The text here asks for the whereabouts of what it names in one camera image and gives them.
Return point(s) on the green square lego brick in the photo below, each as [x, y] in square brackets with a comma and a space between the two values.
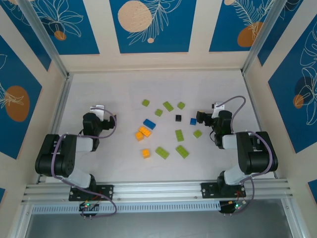
[145, 102]
[158, 112]
[197, 134]
[181, 105]

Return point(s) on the aluminium frame post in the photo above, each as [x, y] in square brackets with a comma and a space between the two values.
[262, 34]
[47, 42]

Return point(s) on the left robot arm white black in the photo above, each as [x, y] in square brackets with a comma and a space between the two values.
[57, 158]

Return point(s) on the grey metal sheet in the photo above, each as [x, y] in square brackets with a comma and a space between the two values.
[158, 226]

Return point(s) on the blue floral wall panel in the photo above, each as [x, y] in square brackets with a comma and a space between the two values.
[86, 37]
[29, 42]
[15, 138]
[173, 37]
[284, 124]
[223, 29]
[277, 37]

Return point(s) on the orange long lego brick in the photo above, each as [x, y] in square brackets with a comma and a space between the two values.
[145, 131]

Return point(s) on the orange square lego brick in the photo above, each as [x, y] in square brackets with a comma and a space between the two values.
[139, 136]
[145, 153]

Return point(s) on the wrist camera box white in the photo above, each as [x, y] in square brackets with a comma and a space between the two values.
[97, 111]
[219, 106]

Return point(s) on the blue square lego brick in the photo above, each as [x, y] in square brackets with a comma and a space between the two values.
[193, 121]

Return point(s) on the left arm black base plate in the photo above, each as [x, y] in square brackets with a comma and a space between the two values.
[107, 192]

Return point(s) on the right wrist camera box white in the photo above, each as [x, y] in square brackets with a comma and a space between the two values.
[219, 106]

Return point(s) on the green long lego brick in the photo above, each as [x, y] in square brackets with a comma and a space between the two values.
[182, 151]
[179, 135]
[162, 152]
[168, 106]

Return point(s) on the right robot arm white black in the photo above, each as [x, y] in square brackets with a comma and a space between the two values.
[257, 158]

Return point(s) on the aluminium side rail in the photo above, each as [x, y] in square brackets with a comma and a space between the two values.
[64, 91]
[255, 109]

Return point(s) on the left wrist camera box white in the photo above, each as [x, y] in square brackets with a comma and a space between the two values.
[97, 111]

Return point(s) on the black square lego brick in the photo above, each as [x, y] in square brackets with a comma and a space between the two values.
[178, 118]

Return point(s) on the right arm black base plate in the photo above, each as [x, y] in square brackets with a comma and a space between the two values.
[208, 190]

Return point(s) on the blue long lego brick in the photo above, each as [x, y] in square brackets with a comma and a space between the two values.
[149, 124]

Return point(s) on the aluminium front rail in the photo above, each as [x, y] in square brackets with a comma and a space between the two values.
[158, 189]

